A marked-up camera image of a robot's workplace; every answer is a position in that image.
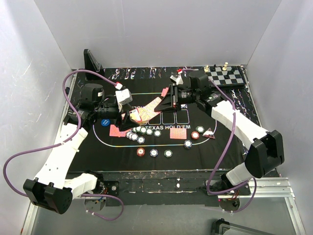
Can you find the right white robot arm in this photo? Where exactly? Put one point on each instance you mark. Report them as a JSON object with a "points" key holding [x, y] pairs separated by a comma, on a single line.
{"points": [[265, 148]]}

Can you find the blue poker chip stack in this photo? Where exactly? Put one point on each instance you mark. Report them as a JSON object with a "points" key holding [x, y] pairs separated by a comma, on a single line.
{"points": [[153, 152]]}

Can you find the red cards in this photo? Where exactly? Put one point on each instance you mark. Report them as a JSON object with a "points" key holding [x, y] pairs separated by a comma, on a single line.
{"points": [[164, 92], [114, 132], [178, 133]]}

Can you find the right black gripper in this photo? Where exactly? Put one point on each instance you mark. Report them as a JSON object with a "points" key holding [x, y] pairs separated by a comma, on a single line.
{"points": [[167, 102]]}

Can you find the black device bottom corner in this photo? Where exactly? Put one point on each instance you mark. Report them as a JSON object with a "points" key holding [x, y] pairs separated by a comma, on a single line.
{"points": [[222, 227]]}

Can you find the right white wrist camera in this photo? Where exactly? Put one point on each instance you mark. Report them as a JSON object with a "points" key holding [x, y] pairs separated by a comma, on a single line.
{"points": [[176, 79]]}

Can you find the white chess piece tall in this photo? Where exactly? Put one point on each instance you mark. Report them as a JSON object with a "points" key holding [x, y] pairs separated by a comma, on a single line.
{"points": [[225, 66]]}

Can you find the red playing card deck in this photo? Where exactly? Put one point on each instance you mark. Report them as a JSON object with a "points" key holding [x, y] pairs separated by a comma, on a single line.
{"points": [[141, 116]]}

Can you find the black card shoe holder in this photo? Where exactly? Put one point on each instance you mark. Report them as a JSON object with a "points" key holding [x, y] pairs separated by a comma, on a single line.
{"points": [[92, 64]]}

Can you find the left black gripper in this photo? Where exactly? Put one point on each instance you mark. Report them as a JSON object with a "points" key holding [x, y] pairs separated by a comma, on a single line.
{"points": [[126, 123]]}

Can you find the green poker chip stack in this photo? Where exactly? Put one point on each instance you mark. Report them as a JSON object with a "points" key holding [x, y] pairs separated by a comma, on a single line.
{"points": [[168, 153]]}

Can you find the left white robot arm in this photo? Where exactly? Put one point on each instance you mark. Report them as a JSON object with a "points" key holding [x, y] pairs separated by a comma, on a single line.
{"points": [[50, 189]]}

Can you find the blue small blind button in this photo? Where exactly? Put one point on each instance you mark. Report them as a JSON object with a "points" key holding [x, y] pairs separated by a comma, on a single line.
{"points": [[105, 122]]}

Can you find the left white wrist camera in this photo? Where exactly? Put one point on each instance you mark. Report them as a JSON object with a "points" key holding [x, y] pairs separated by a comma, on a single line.
{"points": [[123, 96]]}

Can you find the spread green chips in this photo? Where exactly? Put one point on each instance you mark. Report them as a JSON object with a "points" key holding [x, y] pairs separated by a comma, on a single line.
{"points": [[146, 131]]}

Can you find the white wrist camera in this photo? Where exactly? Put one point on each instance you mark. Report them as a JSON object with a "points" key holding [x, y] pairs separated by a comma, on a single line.
{"points": [[123, 96], [176, 79]]}

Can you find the spread blue white chips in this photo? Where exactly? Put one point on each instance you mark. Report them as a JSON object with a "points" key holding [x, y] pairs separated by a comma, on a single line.
{"points": [[135, 137]]}

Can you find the black white chess board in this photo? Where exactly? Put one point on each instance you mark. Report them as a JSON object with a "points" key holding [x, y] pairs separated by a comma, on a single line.
{"points": [[230, 78]]}

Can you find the red poker chip stack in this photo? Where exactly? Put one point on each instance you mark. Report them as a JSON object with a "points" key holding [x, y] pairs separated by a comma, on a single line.
{"points": [[140, 152]]}

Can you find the black poker table mat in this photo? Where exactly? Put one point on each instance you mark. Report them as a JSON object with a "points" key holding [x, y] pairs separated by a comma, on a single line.
{"points": [[119, 153]]}

